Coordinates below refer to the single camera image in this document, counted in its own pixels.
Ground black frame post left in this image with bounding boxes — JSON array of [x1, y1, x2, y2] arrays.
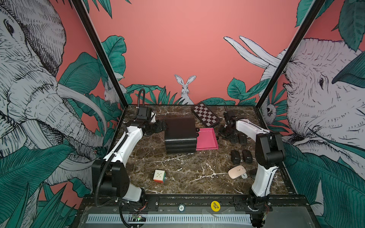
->
[[72, 0, 128, 109]]

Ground black computer mouse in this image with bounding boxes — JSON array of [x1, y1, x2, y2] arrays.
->
[[231, 150, 241, 165], [230, 134, 238, 144], [238, 134, 248, 145], [242, 149, 253, 164]]

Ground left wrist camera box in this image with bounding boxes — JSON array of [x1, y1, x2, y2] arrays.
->
[[136, 106, 156, 122]]

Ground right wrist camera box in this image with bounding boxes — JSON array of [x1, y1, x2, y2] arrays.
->
[[223, 110, 237, 125]]

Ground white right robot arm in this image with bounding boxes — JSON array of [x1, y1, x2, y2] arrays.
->
[[224, 116, 285, 198]]

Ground black corrugated cable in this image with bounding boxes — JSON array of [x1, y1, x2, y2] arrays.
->
[[94, 153, 115, 207]]

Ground yellow round sticker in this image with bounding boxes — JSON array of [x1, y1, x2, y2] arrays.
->
[[211, 200, 221, 212]]

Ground black drawer cabinet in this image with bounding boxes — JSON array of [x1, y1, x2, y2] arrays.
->
[[164, 117, 197, 154]]

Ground black frame post right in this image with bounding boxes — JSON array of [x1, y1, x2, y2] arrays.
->
[[255, 0, 325, 109]]

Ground red white chess board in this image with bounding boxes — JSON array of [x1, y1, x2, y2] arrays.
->
[[191, 102, 220, 128]]

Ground black frame post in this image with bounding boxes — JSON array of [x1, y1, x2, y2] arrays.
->
[[72, 0, 128, 109], [255, 0, 325, 109]]

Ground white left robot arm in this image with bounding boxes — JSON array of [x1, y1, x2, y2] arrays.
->
[[91, 119, 167, 207]]

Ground pale pink computer mouse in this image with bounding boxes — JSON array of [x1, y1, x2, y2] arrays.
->
[[228, 165, 248, 179]]

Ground white ribbed strip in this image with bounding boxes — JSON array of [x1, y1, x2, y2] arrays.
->
[[86, 214, 251, 225]]

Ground colourful puzzle cube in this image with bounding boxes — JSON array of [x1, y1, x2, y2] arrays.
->
[[153, 170, 166, 183]]

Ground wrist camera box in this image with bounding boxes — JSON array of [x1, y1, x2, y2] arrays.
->
[[223, 110, 237, 125], [136, 106, 156, 122]]

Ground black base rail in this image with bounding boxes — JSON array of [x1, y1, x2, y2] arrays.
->
[[76, 193, 311, 213]]

